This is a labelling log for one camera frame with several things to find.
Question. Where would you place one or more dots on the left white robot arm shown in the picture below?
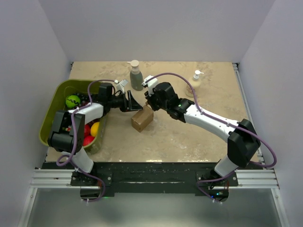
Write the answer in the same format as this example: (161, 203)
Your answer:
(67, 131)

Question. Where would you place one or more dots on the yellow lemon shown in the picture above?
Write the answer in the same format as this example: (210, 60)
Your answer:
(94, 129)

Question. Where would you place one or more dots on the dark purple grape bunch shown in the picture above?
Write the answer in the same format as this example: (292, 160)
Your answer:
(84, 98)

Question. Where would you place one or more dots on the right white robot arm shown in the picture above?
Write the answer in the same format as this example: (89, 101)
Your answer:
(241, 146)

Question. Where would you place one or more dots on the grey pump bottle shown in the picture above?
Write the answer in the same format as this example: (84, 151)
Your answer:
(136, 77)

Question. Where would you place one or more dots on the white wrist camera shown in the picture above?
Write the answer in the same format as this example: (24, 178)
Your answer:
(120, 85)
(150, 82)

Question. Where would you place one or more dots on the cream lotion pump bottle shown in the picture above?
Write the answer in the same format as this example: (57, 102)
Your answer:
(195, 82)

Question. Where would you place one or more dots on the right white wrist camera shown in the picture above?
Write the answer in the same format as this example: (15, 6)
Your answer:
(150, 82)

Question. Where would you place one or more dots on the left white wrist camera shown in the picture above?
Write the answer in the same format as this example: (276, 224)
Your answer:
(120, 85)

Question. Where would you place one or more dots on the brown cardboard express box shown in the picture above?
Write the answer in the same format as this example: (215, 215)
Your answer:
(142, 118)

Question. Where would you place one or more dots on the green tennis ball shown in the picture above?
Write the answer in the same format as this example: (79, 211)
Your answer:
(72, 101)

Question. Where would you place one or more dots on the red dragon fruit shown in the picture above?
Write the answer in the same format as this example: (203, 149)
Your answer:
(88, 140)

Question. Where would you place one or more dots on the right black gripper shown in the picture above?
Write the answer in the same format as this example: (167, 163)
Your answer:
(150, 100)

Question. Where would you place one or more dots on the red apple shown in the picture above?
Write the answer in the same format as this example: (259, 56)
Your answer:
(86, 130)

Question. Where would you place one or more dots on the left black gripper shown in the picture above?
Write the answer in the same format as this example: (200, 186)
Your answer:
(130, 104)

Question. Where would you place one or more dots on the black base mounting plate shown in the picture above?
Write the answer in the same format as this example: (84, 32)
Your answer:
(132, 177)

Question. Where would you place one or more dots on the olive green plastic bin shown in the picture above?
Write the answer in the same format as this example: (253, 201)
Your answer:
(64, 90)

